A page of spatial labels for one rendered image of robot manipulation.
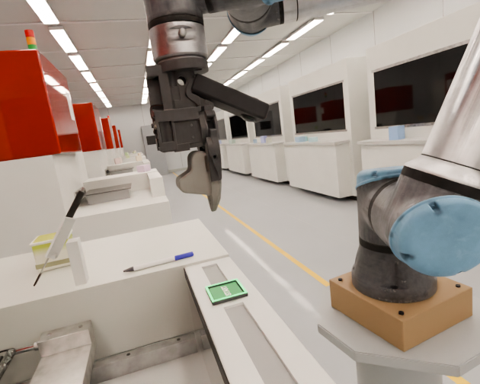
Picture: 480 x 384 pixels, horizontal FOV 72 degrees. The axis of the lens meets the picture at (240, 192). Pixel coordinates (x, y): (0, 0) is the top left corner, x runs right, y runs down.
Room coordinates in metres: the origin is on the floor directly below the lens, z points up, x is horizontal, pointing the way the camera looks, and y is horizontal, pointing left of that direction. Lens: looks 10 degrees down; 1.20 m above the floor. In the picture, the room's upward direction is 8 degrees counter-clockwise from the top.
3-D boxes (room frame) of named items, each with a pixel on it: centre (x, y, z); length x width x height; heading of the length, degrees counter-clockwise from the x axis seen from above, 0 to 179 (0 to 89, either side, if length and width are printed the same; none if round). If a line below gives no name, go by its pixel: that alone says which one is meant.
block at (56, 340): (0.53, 0.33, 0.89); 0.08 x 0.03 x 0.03; 106
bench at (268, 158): (7.72, -1.08, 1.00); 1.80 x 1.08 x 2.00; 16
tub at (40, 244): (0.72, 0.43, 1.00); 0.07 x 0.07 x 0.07; 18
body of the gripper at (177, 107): (0.48, 0.06, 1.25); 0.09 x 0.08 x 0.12; 106
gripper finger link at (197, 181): (0.46, 0.06, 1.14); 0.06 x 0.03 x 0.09; 106
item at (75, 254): (0.59, 0.34, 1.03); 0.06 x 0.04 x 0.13; 106
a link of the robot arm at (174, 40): (0.48, 0.06, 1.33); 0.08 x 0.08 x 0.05
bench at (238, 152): (9.83, -0.47, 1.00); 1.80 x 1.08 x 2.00; 16
